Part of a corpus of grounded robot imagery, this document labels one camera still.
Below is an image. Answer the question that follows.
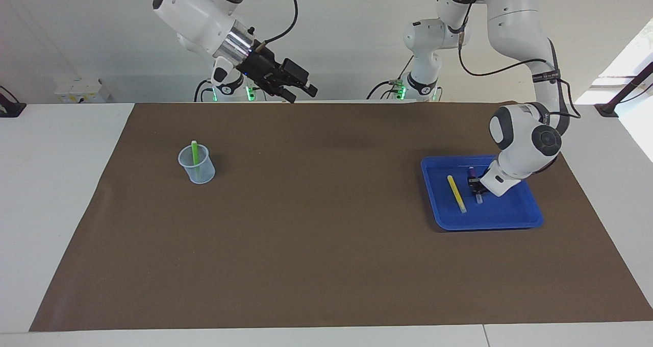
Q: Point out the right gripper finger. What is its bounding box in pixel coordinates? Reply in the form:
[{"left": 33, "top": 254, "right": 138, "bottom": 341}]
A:
[
  {"left": 282, "top": 58, "right": 319, "bottom": 97},
  {"left": 264, "top": 83, "right": 297, "bottom": 105}
]

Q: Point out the purple marker pen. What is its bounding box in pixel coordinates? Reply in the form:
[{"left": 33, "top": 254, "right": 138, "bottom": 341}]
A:
[{"left": 467, "top": 166, "right": 486, "bottom": 205}]

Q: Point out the yellow marker pen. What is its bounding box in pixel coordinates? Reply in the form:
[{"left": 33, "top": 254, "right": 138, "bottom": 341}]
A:
[{"left": 446, "top": 175, "right": 468, "bottom": 214}]

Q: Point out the blue plastic tray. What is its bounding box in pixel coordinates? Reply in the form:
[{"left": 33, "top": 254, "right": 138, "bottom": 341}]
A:
[{"left": 420, "top": 155, "right": 544, "bottom": 232}]

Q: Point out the translucent mesh pen cup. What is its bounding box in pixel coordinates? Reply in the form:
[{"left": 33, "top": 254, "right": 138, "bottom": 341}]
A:
[{"left": 178, "top": 144, "right": 216, "bottom": 185}]

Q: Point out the brown table mat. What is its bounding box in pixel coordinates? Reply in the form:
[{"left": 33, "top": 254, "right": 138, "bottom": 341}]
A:
[{"left": 29, "top": 101, "right": 653, "bottom": 333}]

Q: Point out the black pole with base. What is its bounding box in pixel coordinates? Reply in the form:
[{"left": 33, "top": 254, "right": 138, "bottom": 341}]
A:
[{"left": 594, "top": 61, "right": 653, "bottom": 117}]

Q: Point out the white power strip box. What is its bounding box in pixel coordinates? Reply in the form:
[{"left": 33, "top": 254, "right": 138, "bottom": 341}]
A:
[{"left": 53, "top": 78, "right": 111, "bottom": 104}]

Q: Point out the bright window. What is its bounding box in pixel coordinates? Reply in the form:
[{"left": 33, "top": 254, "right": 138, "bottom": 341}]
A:
[{"left": 574, "top": 18, "right": 653, "bottom": 106}]

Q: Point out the black table clamp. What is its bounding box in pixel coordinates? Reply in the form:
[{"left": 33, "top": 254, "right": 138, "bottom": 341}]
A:
[{"left": 0, "top": 85, "right": 27, "bottom": 118}]

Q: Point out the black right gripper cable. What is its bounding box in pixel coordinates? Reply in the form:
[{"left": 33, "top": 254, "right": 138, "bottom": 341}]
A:
[{"left": 254, "top": 0, "right": 299, "bottom": 49}]

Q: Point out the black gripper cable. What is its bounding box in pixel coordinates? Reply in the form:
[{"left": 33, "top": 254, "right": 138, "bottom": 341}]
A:
[
  {"left": 456, "top": 0, "right": 583, "bottom": 121},
  {"left": 254, "top": 0, "right": 299, "bottom": 49}
]

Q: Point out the black base cable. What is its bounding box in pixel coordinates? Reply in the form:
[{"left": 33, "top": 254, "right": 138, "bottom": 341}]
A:
[
  {"left": 193, "top": 80, "right": 215, "bottom": 103},
  {"left": 366, "top": 55, "right": 416, "bottom": 101}
]

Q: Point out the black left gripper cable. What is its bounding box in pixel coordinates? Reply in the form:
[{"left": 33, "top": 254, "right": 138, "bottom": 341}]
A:
[{"left": 456, "top": 0, "right": 583, "bottom": 121}]

